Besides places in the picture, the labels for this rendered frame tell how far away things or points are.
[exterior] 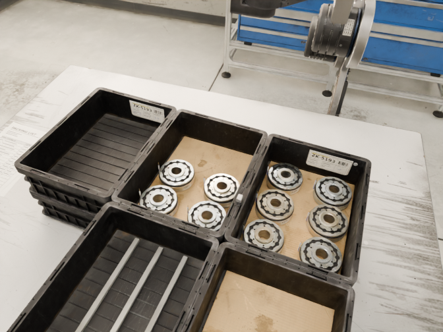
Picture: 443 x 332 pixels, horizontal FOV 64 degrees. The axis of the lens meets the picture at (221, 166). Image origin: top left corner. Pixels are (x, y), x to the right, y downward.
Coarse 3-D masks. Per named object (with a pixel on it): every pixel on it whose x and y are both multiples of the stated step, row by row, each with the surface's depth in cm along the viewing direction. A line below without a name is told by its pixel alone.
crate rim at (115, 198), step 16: (176, 112) 111; (192, 112) 112; (240, 128) 108; (256, 128) 107; (144, 160) 97; (256, 160) 98; (128, 176) 93; (240, 192) 90; (144, 208) 86; (192, 224) 83; (224, 224) 83
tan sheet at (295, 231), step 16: (304, 176) 108; (320, 176) 108; (304, 192) 104; (352, 192) 104; (304, 208) 100; (288, 224) 96; (304, 224) 96; (288, 240) 92; (304, 240) 92; (288, 256) 89; (320, 256) 89
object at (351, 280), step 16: (304, 144) 103; (368, 160) 99; (368, 176) 95; (368, 192) 91; (240, 208) 88; (224, 240) 82; (240, 240) 80; (272, 256) 78; (320, 272) 76; (352, 272) 76
